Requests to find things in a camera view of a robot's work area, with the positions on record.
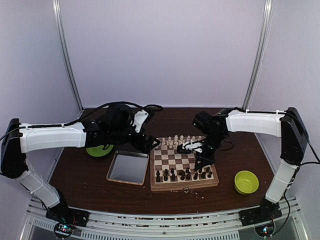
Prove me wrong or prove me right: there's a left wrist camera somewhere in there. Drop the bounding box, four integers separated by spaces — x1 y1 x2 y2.
132 109 154 133

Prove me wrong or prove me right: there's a right aluminium post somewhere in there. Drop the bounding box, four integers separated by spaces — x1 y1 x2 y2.
242 0 274 110

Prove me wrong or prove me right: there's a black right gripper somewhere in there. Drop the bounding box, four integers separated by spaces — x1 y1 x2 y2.
195 131 226 170

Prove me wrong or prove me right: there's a wooden chess board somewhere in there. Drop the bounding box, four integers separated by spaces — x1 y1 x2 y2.
150 135 220 192

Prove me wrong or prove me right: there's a metal tray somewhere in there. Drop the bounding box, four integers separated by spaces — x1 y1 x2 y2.
106 150 149 186

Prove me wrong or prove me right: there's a green plate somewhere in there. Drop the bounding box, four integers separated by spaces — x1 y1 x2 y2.
85 144 114 158

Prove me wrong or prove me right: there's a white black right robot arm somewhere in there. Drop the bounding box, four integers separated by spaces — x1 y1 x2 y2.
185 107 309 213

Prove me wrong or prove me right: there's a left aluminium post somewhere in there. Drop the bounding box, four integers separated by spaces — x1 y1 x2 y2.
52 0 84 112

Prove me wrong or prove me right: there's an aluminium post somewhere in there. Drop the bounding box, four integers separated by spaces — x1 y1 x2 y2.
52 0 84 112
242 0 274 110

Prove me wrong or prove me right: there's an aluminium front rail frame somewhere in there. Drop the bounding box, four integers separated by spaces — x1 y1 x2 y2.
17 197 311 240

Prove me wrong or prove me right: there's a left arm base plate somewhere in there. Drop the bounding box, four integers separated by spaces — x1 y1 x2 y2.
45 204 90 227

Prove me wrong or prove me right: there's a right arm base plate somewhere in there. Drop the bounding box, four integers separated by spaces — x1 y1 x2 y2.
238 206 283 227

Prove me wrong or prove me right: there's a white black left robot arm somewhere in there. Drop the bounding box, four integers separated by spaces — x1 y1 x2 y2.
0 101 163 222

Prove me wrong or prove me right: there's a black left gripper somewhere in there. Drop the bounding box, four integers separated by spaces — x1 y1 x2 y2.
109 121 161 154

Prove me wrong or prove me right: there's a green bowl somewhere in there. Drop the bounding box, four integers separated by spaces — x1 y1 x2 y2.
234 170 260 195

